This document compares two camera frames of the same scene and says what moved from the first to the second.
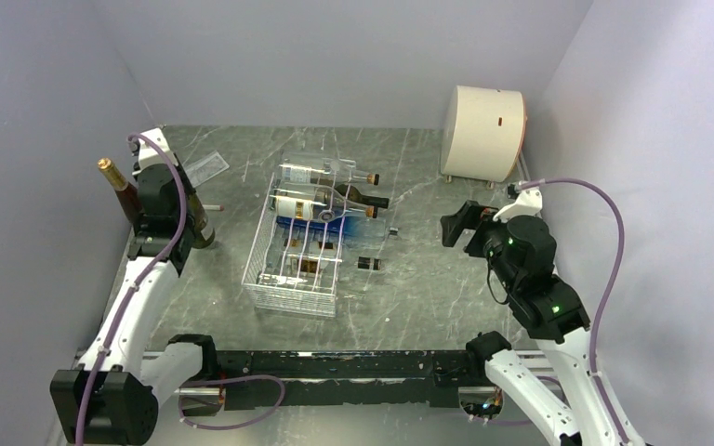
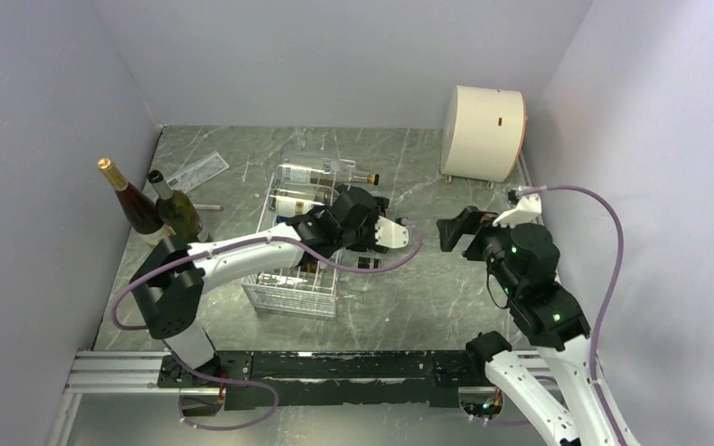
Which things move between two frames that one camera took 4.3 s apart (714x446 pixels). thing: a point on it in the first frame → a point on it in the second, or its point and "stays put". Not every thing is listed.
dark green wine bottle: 350,193 stays put
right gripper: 471,215 stays put
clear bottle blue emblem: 304,208 stays put
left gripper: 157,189 → 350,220
